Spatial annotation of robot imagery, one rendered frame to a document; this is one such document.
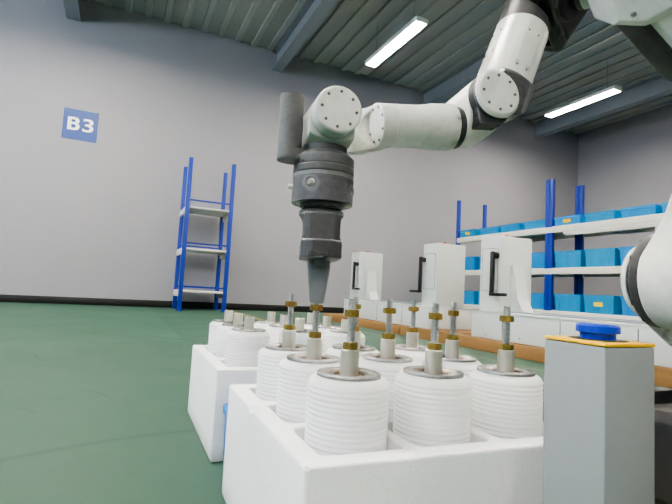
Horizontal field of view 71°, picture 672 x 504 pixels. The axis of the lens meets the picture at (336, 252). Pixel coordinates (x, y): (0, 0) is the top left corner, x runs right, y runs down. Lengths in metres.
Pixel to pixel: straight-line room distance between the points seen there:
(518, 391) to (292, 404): 0.29
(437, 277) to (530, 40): 3.25
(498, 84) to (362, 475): 0.58
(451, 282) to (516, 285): 0.77
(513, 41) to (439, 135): 0.22
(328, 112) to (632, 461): 0.51
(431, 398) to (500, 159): 9.30
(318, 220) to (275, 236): 6.54
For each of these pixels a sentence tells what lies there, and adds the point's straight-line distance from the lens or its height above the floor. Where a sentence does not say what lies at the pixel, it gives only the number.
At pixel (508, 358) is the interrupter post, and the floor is 0.27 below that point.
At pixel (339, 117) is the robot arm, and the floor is 0.58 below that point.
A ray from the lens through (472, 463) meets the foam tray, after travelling 0.59.
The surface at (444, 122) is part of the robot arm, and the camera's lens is 0.75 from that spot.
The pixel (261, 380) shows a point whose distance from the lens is 0.77.
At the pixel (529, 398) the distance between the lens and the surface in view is 0.67.
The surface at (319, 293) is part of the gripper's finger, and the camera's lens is 0.66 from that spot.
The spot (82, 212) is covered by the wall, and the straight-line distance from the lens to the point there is 6.88.
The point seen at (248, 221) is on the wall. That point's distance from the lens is 7.07.
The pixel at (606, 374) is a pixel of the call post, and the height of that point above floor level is 0.29.
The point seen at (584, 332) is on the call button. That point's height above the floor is 0.32.
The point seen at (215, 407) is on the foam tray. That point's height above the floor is 0.11.
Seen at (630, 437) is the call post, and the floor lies 0.23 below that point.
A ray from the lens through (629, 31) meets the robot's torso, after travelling 0.95.
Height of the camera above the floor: 0.35
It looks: 5 degrees up
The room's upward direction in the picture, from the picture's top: 3 degrees clockwise
